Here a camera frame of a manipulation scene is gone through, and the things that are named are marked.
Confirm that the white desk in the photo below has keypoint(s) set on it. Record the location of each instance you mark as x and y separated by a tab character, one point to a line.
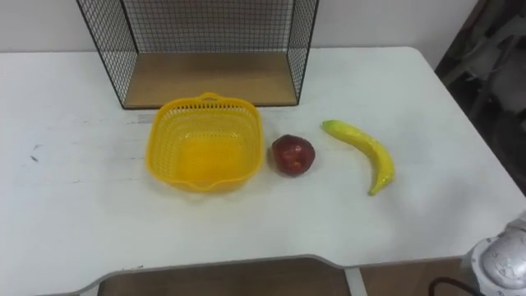
82	214

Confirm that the yellow banana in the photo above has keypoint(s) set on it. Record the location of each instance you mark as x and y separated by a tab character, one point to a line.
370	150

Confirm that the yellow plastic basket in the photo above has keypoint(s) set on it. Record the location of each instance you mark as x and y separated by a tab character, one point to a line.
205	152

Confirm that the red apple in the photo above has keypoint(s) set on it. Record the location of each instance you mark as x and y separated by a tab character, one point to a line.
293	155

